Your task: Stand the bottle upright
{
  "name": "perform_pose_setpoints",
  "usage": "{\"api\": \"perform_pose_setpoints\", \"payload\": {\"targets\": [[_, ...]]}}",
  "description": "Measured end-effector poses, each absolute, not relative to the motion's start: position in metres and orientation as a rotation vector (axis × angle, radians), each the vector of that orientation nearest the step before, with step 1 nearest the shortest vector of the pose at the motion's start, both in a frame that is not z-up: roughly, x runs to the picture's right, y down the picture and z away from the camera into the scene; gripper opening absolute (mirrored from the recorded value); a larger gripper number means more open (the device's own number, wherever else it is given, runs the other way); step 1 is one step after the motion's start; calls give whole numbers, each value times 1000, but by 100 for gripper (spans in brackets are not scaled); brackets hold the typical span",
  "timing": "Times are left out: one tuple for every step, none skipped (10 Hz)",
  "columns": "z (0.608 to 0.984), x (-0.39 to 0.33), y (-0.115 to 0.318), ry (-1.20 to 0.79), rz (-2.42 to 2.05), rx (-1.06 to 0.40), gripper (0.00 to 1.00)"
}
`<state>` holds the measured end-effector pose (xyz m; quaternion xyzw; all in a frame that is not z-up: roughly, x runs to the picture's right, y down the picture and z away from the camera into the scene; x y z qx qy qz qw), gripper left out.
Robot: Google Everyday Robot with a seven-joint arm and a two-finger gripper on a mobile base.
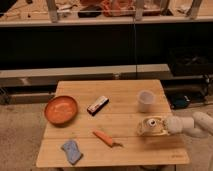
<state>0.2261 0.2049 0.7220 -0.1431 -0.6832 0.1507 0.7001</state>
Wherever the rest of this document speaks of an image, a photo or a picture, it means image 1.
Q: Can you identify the orange toy carrot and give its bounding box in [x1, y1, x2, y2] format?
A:
[93, 130, 122, 147]

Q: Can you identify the blue sponge cloth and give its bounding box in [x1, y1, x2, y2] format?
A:
[61, 140, 83, 165]

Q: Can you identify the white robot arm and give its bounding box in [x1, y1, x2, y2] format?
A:
[164, 112, 213, 138]

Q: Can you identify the orange bowl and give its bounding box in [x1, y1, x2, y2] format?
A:
[44, 96, 78, 125]

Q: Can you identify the orange object on upper shelf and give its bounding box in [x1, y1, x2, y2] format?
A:
[101, 0, 162, 18]

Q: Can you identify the wooden folding table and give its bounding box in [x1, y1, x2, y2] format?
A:
[36, 80, 189, 168]

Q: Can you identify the translucent plastic cup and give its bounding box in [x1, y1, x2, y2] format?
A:
[137, 90, 155, 112]

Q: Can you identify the dark bag on shelf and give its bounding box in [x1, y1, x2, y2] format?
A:
[167, 46, 213, 76]

